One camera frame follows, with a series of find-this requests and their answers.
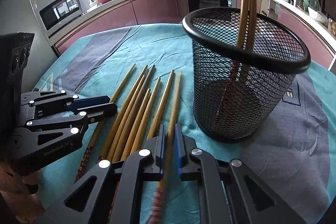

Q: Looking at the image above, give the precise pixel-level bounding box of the chopstick with red patterned end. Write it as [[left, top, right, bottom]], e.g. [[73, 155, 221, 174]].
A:
[[75, 64, 135, 182]]

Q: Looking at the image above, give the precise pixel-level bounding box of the dark brown chopstick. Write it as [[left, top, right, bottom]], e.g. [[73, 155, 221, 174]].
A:
[[107, 65, 155, 162]]

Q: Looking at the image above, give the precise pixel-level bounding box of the left hand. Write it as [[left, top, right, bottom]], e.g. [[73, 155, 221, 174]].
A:
[[1, 161, 45, 223]]

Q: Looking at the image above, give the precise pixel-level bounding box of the black mesh cup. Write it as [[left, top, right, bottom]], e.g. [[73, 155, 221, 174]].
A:
[[182, 7, 311, 143]]

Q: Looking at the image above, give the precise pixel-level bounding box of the silver microwave oven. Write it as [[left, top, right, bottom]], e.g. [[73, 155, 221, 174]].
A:
[[39, 0, 90, 38]]

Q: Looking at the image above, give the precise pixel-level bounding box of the teal grey tablecloth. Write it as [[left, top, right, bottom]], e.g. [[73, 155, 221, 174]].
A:
[[36, 24, 335, 223]]

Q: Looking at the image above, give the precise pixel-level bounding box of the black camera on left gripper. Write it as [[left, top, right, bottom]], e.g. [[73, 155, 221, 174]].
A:
[[1, 32, 35, 137]]

